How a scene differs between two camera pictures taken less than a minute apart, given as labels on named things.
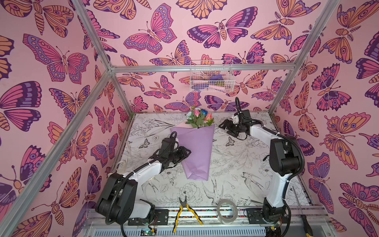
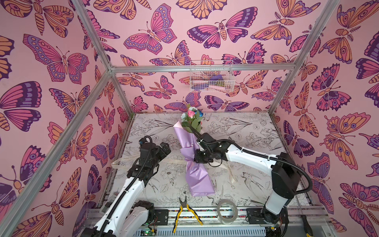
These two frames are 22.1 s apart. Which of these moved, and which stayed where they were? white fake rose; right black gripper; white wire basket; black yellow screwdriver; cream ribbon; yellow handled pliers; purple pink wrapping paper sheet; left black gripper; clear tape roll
Moved: right black gripper; white fake rose; cream ribbon; purple pink wrapping paper sheet; left black gripper
Stayed: white wire basket; clear tape roll; yellow handled pliers; black yellow screwdriver
